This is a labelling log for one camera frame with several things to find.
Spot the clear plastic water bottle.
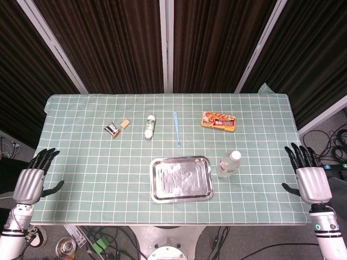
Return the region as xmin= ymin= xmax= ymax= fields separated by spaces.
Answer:
xmin=216 ymin=150 xmax=242 ymax=179

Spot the yellow orange snack box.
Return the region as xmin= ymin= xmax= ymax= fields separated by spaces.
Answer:
xmin=201 ymin=111 xmax=237 ymax=133

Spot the black cable bundle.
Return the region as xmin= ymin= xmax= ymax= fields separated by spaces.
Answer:
xmin=302 ymin=127 xmax=347 ymax=163
xmin=78 ymin=226 xmax=143 ymax=260

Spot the black device with round icons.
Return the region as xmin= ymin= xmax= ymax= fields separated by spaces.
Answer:
xmin=322 ymin=161 xmax=347 ymax=180

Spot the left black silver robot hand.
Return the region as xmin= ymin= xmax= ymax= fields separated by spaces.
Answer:
xmin=12 ymin=147 xmax=65 ymax=206

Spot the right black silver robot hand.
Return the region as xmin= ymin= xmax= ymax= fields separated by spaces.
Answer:
xmin=281 ymin=142 xmax=333 ymax=204

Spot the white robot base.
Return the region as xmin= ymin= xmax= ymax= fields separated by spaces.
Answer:
xmin=130 ymin=225 xmax=207 ymax=260

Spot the rectangular metal tray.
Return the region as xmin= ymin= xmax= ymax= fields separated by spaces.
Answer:
xmin=149 ymin=155 xmax=215 ymax=204

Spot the green white checked tablecloth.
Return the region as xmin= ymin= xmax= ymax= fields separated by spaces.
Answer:
xmin=29 ymin=82 xmax=312 ymax=226

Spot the white partition frame post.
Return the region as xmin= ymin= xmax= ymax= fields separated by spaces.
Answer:
xmin=234 ymin=0 xmax=288 ymax=94
xmin=297 ymin=94 xmax=347 ymax=134
xmin=159 ymin=0 xmax=175 ymax=94
xmin=16 ymin=0 xmax=89 ymax=94

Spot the small metal bowl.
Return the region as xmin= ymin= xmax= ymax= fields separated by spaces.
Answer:
xmin=55 ymin=237 xmax=77 ymax=257

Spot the light blue toothbrush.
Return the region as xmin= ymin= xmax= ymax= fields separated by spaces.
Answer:
xmin=173 ymin=110 xmax=182 ymax=148

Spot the black orange snack packet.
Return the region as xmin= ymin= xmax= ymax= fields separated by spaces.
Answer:
xmin=104 ymin=122 xmax=121 ymax=139

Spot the white green tube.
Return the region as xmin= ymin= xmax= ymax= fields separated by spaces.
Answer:
xmin=144 ymin=114 xmax=157 ymax=140

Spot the white power strip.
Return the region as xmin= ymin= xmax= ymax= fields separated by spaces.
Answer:
xmin=64 ymin=226 xmax=88 ymax=246

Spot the green plastic connector box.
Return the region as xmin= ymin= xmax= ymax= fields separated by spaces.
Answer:
xmin=93 ymin=238 xmax=110 ymax=255

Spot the dark brown pleated curtain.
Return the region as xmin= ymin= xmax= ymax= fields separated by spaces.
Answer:
xmin=34 ymin=0 xmax=165 ymax=94
xmin=241 ymin=0 xmax=347 ymax=128
xmin=0 ymin=0 xmax=79 ymax=148
xmin=172 ymin=0 xmax=280 ymax=94

